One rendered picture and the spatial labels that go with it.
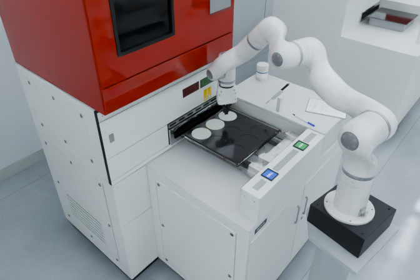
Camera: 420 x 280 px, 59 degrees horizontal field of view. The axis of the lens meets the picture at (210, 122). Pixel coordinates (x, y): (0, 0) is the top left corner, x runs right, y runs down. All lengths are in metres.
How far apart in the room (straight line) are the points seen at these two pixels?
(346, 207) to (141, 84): 0.94
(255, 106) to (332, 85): 0.73
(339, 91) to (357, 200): 0.41
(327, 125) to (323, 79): 0.58
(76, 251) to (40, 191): 0.68
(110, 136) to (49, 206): 1.45
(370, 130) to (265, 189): 0.49
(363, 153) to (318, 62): 0.38
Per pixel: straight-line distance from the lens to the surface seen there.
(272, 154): 1.83
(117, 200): 1.86
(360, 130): 1.28
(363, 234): 1.51
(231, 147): 1.81
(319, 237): 1.60
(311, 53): 1.47
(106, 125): 1.59
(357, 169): 1.41
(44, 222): 2.89
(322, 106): 2.08
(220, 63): 1.69
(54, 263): 2.64
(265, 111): 2.00
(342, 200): 1.52
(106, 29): 1.39
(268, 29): 1.51
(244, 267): 1.76
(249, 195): 1.52
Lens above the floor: 2.03
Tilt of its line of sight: 35 degrees down
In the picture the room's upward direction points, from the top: straight up
